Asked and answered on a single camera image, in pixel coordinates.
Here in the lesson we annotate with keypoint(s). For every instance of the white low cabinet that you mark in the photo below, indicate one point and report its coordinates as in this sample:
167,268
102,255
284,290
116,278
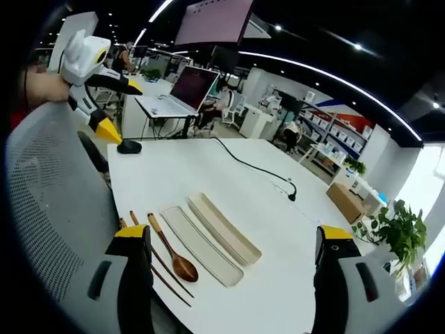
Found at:
255,123

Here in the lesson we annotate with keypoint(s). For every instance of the black laptop stand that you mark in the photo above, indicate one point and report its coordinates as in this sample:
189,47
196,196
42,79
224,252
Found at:
184,123

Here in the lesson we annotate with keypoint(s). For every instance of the cardboard box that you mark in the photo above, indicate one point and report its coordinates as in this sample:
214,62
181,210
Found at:
347,202

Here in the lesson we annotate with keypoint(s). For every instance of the grey mesh office chair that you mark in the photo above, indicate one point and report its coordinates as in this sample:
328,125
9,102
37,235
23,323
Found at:
52,195

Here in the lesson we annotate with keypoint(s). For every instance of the brown wooden spoon utensil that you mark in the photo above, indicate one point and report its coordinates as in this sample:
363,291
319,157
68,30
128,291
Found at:
182,268

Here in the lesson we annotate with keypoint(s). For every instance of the white laptop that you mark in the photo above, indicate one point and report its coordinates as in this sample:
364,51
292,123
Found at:
167,104

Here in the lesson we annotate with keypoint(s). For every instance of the small green plant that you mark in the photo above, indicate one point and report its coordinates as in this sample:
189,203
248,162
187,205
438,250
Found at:
356,165

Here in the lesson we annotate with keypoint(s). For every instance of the black computer mouse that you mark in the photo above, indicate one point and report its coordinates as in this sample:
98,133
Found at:
128,147

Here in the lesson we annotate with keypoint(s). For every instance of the hanging large monitor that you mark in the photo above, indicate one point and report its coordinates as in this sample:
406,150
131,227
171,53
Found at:
212,21

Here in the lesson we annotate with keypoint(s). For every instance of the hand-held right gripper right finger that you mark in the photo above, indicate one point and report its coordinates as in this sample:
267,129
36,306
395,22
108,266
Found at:
347,295

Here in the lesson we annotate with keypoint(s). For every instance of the beige cutlery case lid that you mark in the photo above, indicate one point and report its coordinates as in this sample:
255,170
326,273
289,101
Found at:
201,245

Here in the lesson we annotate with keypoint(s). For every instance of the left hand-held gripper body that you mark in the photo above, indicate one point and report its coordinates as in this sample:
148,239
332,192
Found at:
81,59

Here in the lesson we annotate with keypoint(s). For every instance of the shelf with white bins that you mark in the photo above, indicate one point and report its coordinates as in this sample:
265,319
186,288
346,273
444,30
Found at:
340,135

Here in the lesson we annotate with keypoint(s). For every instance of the small potted plant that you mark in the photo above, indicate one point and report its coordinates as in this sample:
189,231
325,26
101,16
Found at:
152,74

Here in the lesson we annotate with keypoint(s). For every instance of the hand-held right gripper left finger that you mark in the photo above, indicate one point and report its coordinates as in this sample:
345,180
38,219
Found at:
104,295

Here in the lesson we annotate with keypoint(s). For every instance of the white chair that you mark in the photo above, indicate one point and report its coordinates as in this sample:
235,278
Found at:
233,111

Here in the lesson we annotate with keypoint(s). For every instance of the person's left hand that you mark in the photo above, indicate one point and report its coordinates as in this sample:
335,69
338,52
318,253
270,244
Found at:
47,87

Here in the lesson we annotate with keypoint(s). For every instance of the large green leafy plant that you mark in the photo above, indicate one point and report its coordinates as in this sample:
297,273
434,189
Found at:
400,229

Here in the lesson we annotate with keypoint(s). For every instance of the dark wooden chopstick utensil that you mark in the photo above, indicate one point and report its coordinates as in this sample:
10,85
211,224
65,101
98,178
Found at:
163,266
167,283

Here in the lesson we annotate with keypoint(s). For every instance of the black monitor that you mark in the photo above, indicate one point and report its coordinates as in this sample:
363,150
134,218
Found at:
224,57

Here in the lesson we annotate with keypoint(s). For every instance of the long ceiling light strip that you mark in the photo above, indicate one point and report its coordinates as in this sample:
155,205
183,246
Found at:
330,78

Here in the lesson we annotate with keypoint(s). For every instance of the beige cutlery case tray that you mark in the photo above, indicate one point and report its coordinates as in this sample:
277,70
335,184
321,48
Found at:
226,229

